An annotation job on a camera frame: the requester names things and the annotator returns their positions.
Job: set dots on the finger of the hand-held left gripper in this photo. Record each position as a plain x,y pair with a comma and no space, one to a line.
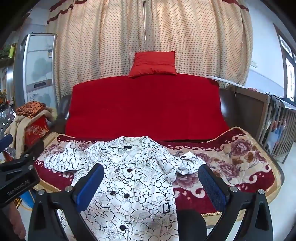
5,142
30,150

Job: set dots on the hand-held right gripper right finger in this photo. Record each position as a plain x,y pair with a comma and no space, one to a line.
211,185

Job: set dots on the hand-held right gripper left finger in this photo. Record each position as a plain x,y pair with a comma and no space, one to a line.
91,185

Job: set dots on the white crackle-print coat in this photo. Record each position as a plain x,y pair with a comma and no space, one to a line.
138,185

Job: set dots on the person's left forearm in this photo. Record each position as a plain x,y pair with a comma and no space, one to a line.
13,220

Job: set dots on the beige jacket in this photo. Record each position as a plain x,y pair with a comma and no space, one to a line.
17,129

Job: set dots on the red cardboard box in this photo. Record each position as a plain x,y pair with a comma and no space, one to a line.
34,132

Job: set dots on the clear plastic wrap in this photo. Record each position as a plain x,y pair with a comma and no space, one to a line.
5,120

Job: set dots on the floral red beige blanket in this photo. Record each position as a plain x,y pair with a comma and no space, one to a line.
242,166

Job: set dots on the orange patterned cloth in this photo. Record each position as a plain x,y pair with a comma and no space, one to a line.
31,108

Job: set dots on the person's dark trouser leg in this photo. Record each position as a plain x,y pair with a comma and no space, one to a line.
190,222

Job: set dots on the artificial flower bouquet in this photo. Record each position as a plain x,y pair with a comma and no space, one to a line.
2,97

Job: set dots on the wooden crib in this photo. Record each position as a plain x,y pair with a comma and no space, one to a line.
249,111

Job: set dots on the standing air conditioner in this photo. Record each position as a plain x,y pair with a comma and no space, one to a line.
39,64

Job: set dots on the green ornament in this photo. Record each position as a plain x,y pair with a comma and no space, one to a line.
8,51

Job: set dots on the red sofa cover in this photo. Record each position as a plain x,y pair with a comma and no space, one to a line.
148,109

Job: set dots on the white board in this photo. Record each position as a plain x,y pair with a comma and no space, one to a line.
226,81

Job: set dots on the beige dotted curtain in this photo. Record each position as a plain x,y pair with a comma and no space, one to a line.
104,46

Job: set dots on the red pillow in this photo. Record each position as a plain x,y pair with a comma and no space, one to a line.
152,63

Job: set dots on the framed wall picture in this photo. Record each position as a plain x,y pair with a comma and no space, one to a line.
290,78

